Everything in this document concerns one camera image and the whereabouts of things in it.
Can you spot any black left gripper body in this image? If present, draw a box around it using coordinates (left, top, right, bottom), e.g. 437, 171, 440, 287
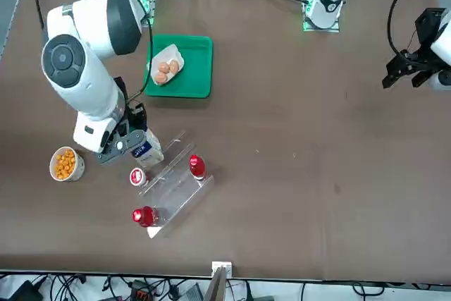
414, 7, 447, 54

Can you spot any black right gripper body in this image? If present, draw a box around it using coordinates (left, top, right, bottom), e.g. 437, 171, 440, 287
107, 105, 133, 147

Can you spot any blue white milk carton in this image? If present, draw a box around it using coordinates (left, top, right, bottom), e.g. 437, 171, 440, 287
130, 128, 165, 168

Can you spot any clear acrylic stepped display stand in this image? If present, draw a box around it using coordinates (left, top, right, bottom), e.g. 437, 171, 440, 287
137, 130, 215, 239

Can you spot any small red jar white lid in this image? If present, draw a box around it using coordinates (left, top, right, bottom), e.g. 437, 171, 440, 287
128, 167, 148, 187

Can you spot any paper cup of orange snacks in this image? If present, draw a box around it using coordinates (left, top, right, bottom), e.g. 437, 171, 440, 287
49, 146, 85, 183

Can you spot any red cola bottle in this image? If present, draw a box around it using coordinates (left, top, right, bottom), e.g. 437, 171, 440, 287
132, 205, 166, 228
188, 154, 208, 180

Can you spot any white egg dish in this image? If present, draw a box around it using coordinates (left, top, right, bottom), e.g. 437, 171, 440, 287
150, 44, 185, 87

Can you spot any green plastic tray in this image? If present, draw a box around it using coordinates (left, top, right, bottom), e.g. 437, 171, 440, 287
143, 34, 214, 99

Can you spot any black power adapter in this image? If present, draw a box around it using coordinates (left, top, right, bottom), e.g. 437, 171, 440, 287
6, 279, 39, 301

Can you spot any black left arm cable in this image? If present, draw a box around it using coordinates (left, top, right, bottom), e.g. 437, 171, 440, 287
386, 0, 424, 57

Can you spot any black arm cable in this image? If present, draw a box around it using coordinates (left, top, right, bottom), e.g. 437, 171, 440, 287
98, 0, 156, 104
386, 0, 424, 57

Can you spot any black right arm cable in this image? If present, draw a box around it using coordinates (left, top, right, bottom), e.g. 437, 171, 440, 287
98, 0, 156, 104

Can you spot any orange black cable hub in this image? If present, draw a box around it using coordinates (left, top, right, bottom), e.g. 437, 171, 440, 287
130, 279, 156, 300

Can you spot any aluminium camera post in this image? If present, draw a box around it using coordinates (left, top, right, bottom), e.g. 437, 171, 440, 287
204, 260, 233, 301

